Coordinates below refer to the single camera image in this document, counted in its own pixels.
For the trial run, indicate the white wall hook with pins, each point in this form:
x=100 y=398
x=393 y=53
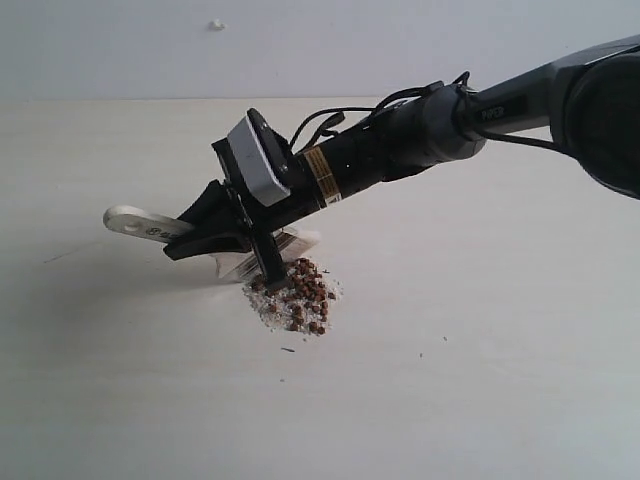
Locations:
x=216 y=25

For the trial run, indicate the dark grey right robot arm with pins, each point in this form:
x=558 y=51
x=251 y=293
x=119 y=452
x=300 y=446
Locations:
x=584 y=105

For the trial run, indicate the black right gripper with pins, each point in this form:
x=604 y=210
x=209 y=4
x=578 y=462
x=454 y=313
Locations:
x=225 y=218

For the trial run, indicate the white paint brush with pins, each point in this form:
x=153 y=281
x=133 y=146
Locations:
x=234 y=258

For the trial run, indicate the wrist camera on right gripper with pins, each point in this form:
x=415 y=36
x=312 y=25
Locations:
x=260 y=158

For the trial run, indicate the pile of brown beans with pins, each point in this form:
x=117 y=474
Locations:
x=302 y=306

